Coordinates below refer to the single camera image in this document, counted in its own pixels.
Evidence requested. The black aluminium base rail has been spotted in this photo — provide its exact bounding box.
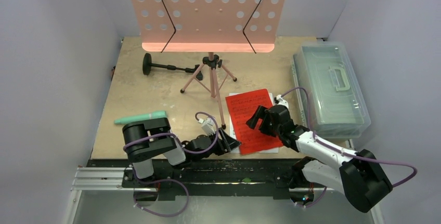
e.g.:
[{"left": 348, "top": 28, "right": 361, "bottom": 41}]
[{"left": 70, "top": 159, "right": 376, "bottom": 203}]

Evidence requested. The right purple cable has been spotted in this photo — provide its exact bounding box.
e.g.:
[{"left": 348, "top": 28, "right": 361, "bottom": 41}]
[{"left": 280, "top": 86, "right": 418, "bottom": 209}]

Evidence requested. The black microphone desk stand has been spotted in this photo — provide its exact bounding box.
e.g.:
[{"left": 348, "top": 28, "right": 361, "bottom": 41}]
[{"left": 142, "top": 53, "right": 200, "bottom": 75}]

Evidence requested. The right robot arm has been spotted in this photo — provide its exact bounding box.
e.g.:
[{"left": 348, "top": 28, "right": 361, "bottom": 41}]
[{"left": 246, "top": 105, "right": 393, "bottom": 213}]

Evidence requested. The red sheet music page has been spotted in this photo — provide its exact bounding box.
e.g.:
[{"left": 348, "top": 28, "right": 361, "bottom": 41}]
[{"left": 225, "top": 89, "right": 282, "bottom": 155}]

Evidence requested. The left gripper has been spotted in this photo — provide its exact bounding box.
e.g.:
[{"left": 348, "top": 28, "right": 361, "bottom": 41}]
[{"left": 192, "top": 127, "right": 241, "bottom": 162}]

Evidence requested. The teal toy microphone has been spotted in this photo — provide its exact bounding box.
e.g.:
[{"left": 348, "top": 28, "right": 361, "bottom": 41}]
[{"left": 114, "top": 111, "right": 167, "bottom": 125}]

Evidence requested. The white sheet music page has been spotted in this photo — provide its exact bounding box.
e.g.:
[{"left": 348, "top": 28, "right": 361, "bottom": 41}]
[{"left": 229, "top": 93, "right": 279, "bottom": 154}]

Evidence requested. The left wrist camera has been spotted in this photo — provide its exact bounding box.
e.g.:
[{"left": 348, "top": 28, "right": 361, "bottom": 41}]
[{"left": 198, "top": 117, "right": 216, "bottom": 136}]

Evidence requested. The pink music stand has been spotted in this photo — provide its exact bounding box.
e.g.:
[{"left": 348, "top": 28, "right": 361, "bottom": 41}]
[{"left": 124, "top": 0, "right": 293, "bottom": 129}]

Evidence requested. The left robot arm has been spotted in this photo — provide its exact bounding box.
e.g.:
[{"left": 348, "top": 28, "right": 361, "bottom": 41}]
[{"left": 122, "top": 116, "right": 241, "bottom": 187}]

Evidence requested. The clear plastic storage box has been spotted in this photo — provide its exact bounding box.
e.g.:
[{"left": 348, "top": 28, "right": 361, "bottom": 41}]
[{"left": 293, "top": 42, "right": 371, "bottom": 139}]

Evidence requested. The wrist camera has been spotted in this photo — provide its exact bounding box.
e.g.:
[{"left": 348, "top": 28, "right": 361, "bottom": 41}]
[
  {"left": 198, "top": 117, "right": 216, "bottom": 136},
  {"left": 274, "top": 95, "right": 289, "bottom": 109}
]

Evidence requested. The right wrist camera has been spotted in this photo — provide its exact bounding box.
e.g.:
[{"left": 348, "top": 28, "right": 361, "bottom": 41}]
[{"left": 274, "top": 95, "right": 289, "bottom": 109}]

